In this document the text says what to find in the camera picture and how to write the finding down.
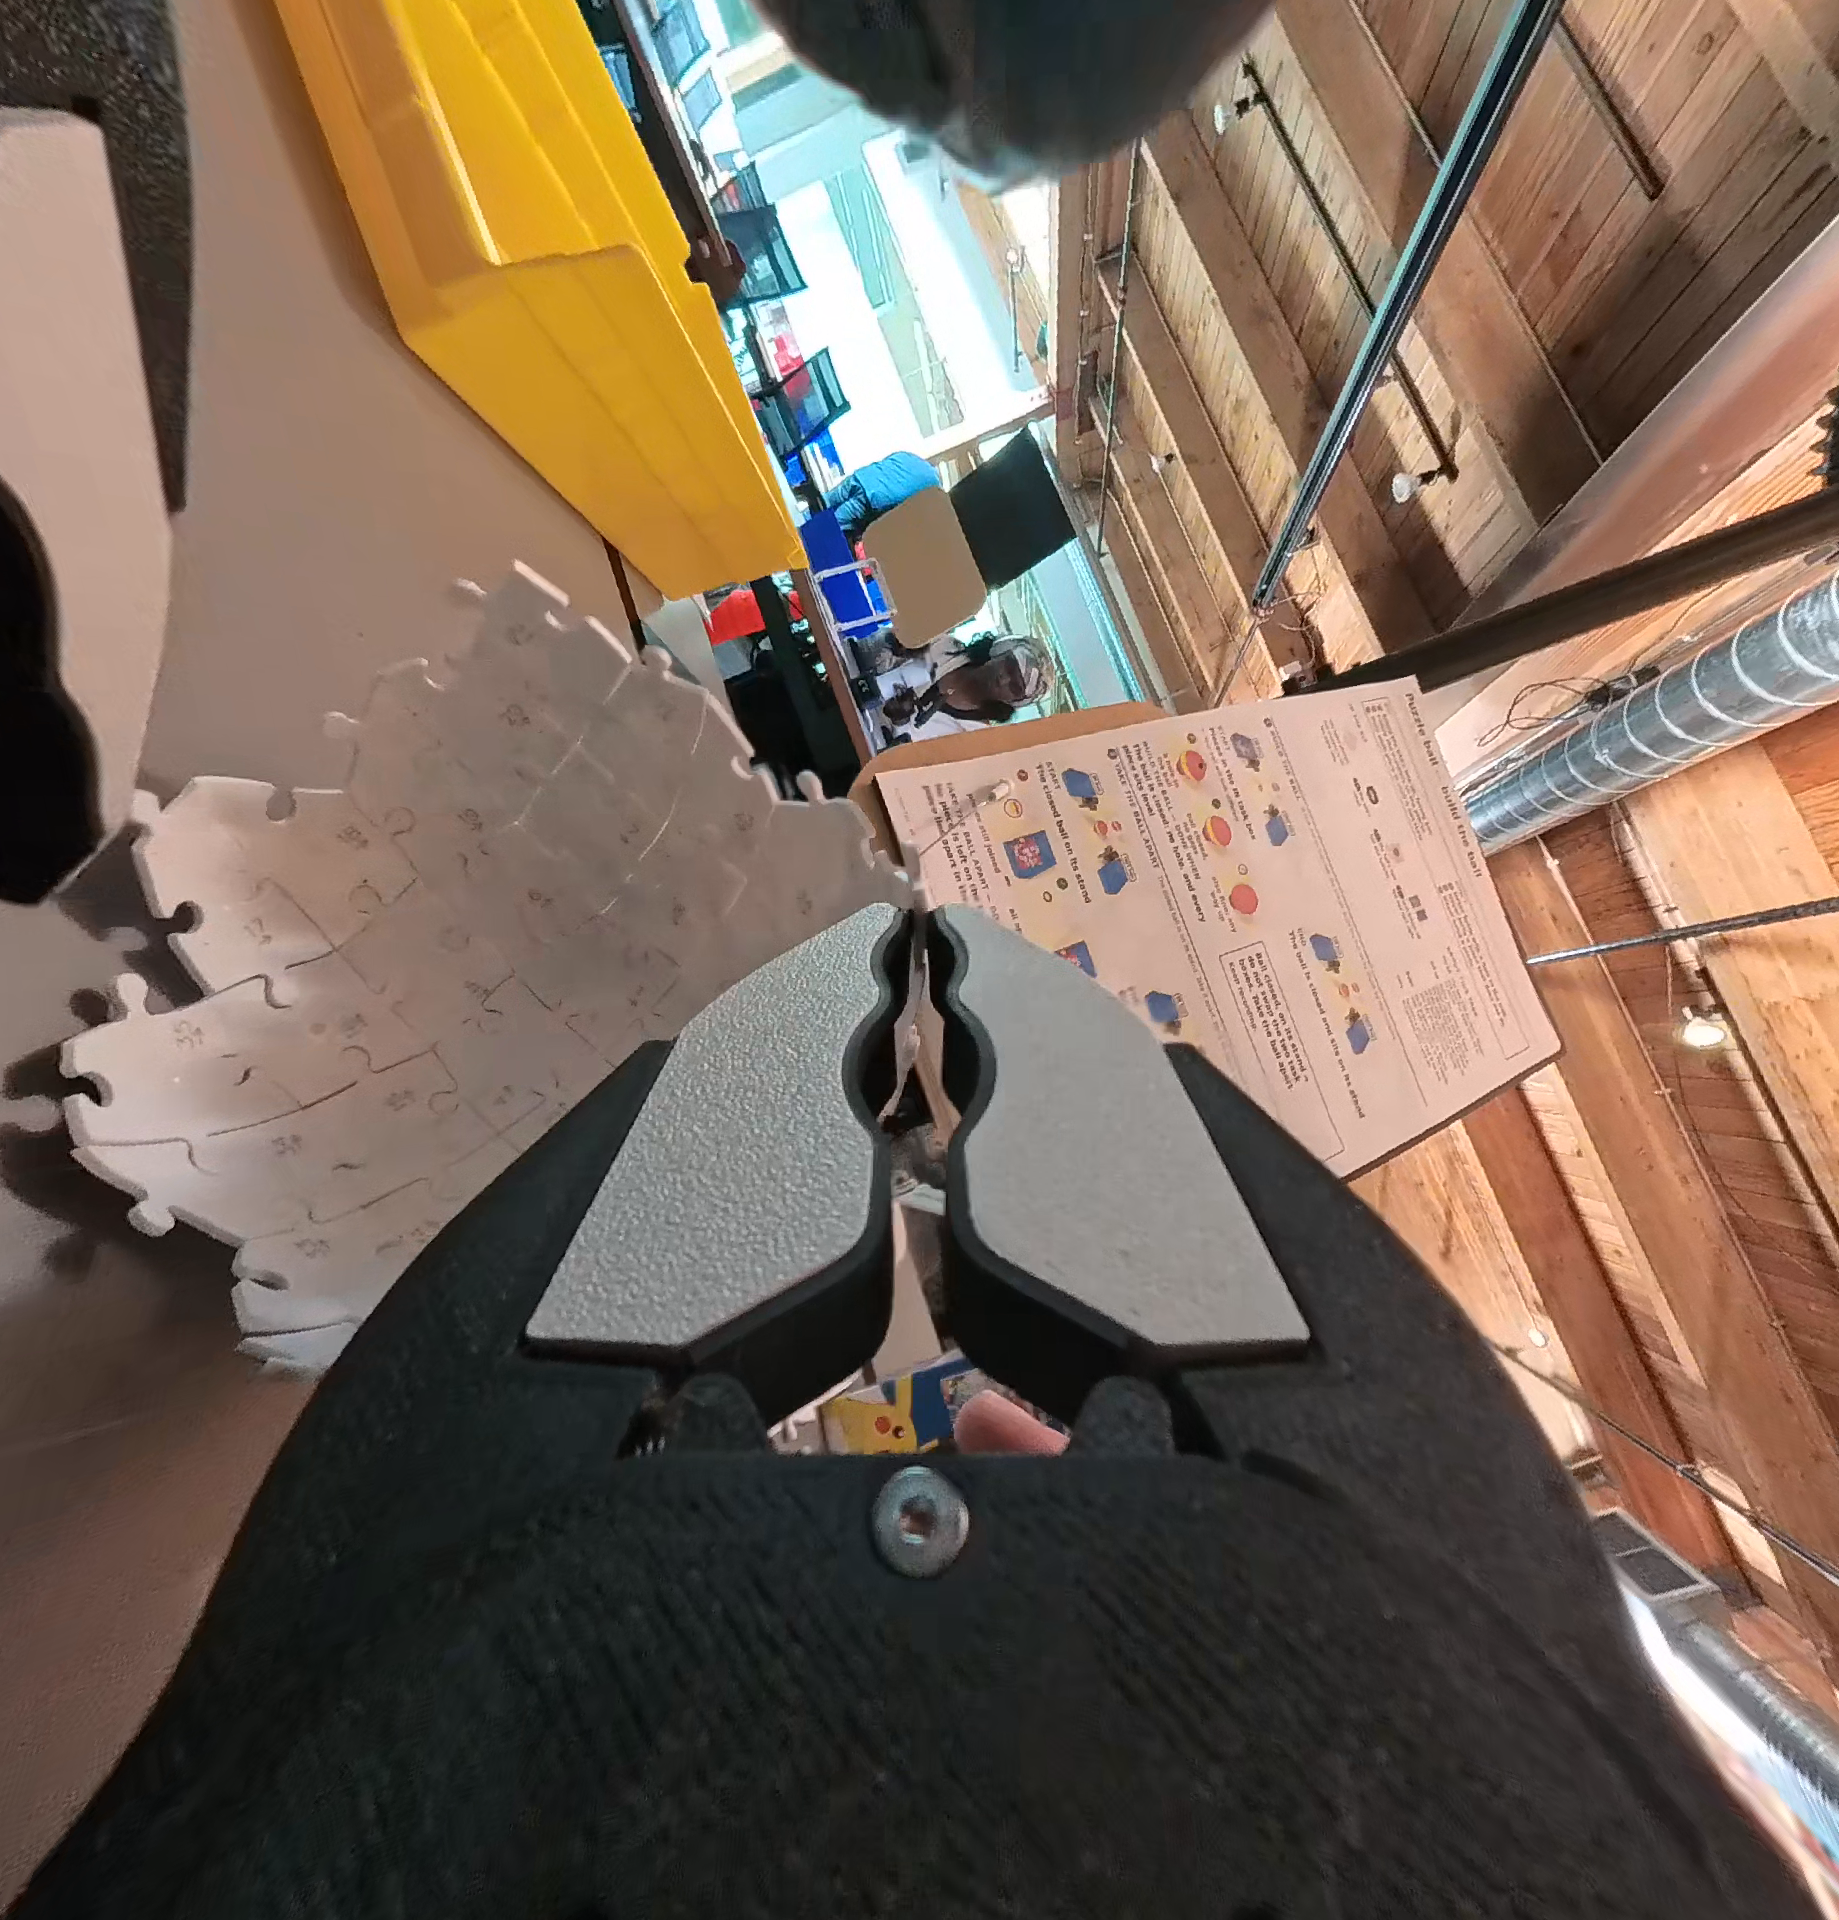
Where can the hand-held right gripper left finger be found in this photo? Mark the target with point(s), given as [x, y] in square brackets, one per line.
[710, 1183]

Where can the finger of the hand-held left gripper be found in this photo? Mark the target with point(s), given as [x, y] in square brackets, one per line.
[65, 327]

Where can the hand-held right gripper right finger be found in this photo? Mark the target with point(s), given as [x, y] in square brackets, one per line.
[1115, 1183]

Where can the single white jigsaw piece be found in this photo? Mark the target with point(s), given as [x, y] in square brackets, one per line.
[902, 1070]

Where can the partly built puzzle ball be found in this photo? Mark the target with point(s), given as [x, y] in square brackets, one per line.
[483, 901]

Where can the blue puzzle box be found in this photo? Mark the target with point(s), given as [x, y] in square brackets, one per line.
[883, 1417]

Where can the printed instruction sheet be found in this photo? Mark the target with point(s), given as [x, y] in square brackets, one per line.
[1306, 901]

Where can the yellow plastic bin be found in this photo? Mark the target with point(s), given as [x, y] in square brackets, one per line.
[561, 371]

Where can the blue plastic bin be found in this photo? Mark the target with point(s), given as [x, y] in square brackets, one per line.
[838, 559]

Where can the black metal pole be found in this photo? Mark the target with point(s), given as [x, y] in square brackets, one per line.
[1608, 593]

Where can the silver ventilation duct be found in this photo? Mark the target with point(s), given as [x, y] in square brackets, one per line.
[1684, 705]
[1786, 1724]

